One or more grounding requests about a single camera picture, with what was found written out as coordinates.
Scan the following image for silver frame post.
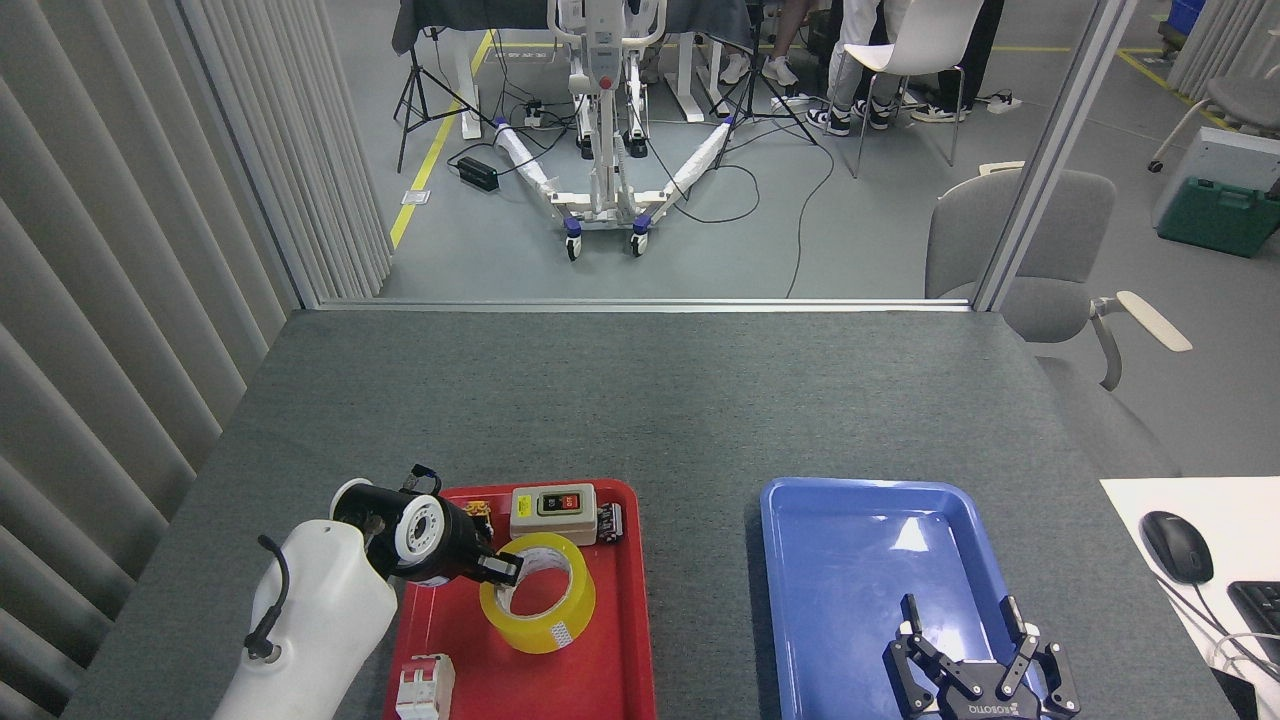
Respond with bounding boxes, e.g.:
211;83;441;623
972;0;1141;313

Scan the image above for blue bin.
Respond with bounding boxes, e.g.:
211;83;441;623
1160;0;1206;51

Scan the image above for grey chair white legs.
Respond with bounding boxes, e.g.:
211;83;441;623
1148;75;1280;173

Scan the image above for grey metal box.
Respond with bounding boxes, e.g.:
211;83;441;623
1150;126;1280;229

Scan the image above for white stand on wheels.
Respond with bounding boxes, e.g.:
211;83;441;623
492;0;736;263

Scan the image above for white cable bundle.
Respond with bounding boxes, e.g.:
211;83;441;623
1160;578;1280;686

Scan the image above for white plastic chair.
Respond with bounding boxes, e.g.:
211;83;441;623
826;0;986;179

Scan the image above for silver frame rail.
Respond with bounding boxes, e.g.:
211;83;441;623
318;297;973;313

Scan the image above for white circuit breaker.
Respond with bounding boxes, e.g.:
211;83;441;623
396;654;456;720

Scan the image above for black computer mouse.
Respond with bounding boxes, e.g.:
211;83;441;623
1140;511;1214;586

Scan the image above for green tool case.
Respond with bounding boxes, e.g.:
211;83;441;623
1158;177;1280;259

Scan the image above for yellow tape roll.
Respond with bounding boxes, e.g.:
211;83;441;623
480;532;597;655

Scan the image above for person in dark trousers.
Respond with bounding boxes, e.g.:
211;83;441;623
908;0;1004;124

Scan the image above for red plastic tray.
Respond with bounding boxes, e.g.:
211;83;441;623
383;478;657;720

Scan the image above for grey office chair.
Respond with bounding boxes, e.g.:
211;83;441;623
925;162;1193;481

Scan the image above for long black floor cable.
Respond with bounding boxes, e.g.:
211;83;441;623
640;100;836;299

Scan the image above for person in white trousers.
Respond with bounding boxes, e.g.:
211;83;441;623
806;0;901;138

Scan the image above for black tripod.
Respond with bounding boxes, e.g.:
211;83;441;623
708;0;819;169
393;28;496;174

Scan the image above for white switch box two buttons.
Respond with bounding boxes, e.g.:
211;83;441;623
510;484;598;546

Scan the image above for person with bare legs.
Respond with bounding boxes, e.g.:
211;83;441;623
718;0;813;88

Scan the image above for black keyboard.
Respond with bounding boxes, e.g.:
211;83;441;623
1227;581;1280;666

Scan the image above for white desk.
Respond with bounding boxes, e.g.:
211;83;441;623
1100;477;1280;720

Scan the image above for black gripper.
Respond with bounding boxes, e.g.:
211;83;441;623
885;594;1081;720
425;497;523;588

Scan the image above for blue plastic tray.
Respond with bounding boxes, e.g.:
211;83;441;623
760;477;1041;720

